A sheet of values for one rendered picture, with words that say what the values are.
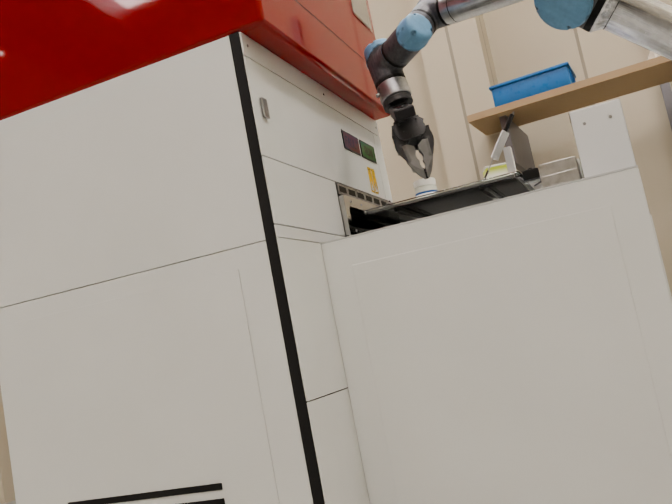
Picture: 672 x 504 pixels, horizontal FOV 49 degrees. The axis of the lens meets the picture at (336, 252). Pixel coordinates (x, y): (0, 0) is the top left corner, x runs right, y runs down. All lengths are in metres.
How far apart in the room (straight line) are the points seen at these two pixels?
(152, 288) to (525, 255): 0.72
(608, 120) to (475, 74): 2.33
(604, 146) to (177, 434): 0.97
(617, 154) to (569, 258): 0.22
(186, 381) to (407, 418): 0.43
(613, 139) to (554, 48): 2.52
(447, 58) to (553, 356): 2.62
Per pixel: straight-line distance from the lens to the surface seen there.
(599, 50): 3.96
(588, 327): 1.42
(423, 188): 2.32
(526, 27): 4.06
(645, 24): 1.55
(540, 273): 1.42
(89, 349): 1.58
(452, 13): 1.81
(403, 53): 1.76
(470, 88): 3.79
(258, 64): 1.50
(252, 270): 1.38
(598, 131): 1.51
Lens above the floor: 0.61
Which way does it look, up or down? 7 degrees up
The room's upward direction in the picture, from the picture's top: 11 degrees counter-clockwise
